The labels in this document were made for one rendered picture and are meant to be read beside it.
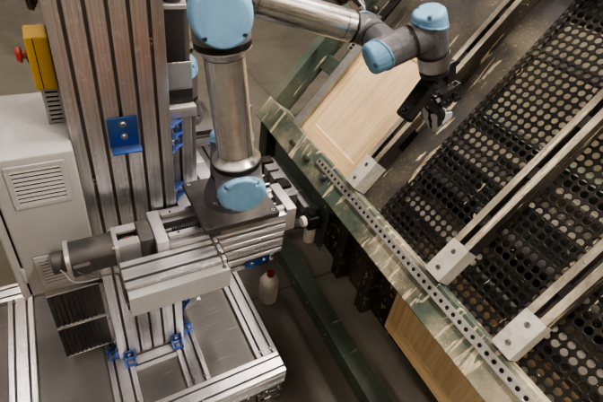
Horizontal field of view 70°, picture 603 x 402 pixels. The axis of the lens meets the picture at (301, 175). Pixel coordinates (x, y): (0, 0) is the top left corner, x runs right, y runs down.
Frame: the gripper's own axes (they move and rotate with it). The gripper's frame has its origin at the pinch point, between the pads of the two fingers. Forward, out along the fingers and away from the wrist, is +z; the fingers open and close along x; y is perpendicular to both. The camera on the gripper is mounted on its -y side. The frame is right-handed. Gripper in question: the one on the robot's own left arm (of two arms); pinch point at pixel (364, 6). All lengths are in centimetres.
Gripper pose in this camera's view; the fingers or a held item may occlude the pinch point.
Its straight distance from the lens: 191.9
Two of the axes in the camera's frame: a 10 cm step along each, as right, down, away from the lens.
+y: -8.1, 2.9, 5.2
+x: -0.1, 8.7, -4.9
